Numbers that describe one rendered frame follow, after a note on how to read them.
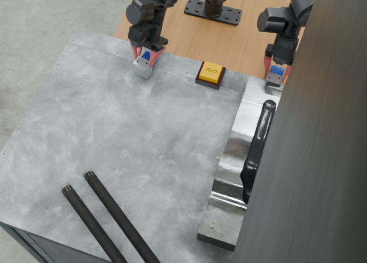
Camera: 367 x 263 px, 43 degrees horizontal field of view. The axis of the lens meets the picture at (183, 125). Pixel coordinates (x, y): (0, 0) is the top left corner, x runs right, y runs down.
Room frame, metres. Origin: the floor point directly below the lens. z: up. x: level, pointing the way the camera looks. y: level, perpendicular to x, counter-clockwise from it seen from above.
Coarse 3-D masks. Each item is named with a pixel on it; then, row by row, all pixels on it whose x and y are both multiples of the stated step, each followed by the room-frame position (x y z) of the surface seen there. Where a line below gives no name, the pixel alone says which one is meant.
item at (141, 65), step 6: (144, 54) 0.94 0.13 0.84; (138, 60) 0.91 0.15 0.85; (144, 60) 0.91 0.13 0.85; (156, 60) 0.93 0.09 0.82; (138, 66) 0.88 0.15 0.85; (144, 66) 0.88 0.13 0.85; (138, 72) 0.88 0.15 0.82; (144, 72) 0.87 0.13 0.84; (150, 72) 0.89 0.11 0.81; (144, 78) 0.87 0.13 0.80
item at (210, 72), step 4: (204, 64) 0.91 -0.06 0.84; (208, 64) 0.91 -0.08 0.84; (212, 64) 0.91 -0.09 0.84; (216, 64) 0.91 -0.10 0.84; (204, 68) 0.89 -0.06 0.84; (208, 68) 0.89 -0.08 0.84; (212, 68) 0.89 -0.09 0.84; (216, 68) 0.89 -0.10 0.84; (220, 68) 0.89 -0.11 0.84; (200, 72) 0.88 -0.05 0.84; (204, 72) 0.88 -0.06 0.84; (208, 72) 0.88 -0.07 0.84; (212, 72) 0.88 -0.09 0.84; (216, 72) 0.88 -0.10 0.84; (220, 72) 0.88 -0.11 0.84; (200, 76) 0.86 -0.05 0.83; (204, 76) 0.86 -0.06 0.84; (208, 76) 0.86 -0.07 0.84; (212, 76) 0.86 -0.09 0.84; (216, 76) 0.86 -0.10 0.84; (208, 80) 0.86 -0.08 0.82; (212, 80) 0.85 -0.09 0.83; (216, 80) 0.85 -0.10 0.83
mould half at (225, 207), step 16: (256, 80) 0.81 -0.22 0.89; (256, 96) 0.76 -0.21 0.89; (272, 96) 0.76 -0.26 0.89; (240, 112) 0.70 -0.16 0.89; (256, 112) 0.70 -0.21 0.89; (240, 128) 0.65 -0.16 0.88; (240, 144) 0.59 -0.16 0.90; (224, 160) 0.52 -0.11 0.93; (240, 160) 0.53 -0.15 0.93; (224, 176) 0.48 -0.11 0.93; (224, 192) 0.46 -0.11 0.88; (240, 192) 0.45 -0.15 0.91; (208, 208) 0.42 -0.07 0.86; (224, 208) 0.42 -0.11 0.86; (240, 208) 0.42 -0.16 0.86; (208, 224) 0.37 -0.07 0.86; (224, 224) 0.38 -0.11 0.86; (240, 224) 0.38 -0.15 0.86; (208, 240) 0.34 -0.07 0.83; (224, 240) 0.33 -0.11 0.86
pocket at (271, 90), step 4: (268, 88) 0.80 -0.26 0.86; (272, 88) 0.80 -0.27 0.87; (276, 88) 0.79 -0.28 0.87; (280, 88) 0.80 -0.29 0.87; (264, 92) 0.79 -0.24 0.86; (268, 92) 0.79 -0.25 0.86; (272, 92) 0.79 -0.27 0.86; (276, 92) 0.79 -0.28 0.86; (280, 92) 0.79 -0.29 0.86; (276, 96) 0.78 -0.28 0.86; (280, 96) 0.78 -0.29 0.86
